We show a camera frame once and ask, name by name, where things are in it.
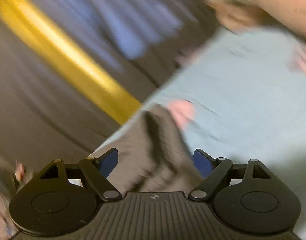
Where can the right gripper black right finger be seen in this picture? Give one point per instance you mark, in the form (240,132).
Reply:
(214,172)

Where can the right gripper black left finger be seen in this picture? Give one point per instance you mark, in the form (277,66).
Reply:
(96,172)

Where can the grey sweatpants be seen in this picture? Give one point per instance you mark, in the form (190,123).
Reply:
(153,156)

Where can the light blue bed sheet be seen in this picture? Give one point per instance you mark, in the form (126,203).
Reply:
(249,102)

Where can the yellow curtain strip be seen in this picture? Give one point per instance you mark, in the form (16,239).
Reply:
(68,59)

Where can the pink plush toy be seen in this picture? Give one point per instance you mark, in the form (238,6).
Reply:
(239,14)

